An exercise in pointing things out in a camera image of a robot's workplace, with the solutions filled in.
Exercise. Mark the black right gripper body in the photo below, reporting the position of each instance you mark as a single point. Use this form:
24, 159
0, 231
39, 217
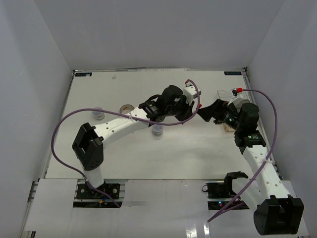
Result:
227, 116

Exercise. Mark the clear cup of paperclips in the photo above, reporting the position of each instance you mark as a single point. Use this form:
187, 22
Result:
157, 130

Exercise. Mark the clear tiered desk organizer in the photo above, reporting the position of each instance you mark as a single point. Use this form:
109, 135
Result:
227, 96

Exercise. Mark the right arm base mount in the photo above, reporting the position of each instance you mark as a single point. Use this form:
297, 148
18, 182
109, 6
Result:
217, 195

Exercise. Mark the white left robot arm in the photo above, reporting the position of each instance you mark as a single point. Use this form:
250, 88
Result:
91, 140

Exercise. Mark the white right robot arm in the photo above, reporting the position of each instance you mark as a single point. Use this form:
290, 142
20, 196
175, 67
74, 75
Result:
275, 210

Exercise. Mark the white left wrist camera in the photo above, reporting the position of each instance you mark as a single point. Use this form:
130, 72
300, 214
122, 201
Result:
191, 93

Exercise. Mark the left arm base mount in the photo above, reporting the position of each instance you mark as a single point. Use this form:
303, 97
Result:
109, 195

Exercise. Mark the large clear tape roll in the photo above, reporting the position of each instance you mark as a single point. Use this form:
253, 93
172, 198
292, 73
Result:
125, 109

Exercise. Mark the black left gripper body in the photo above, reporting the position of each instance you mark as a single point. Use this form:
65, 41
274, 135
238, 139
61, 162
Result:
181, 110

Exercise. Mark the blue label sticker right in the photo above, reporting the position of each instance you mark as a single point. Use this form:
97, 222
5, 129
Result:
232, 73

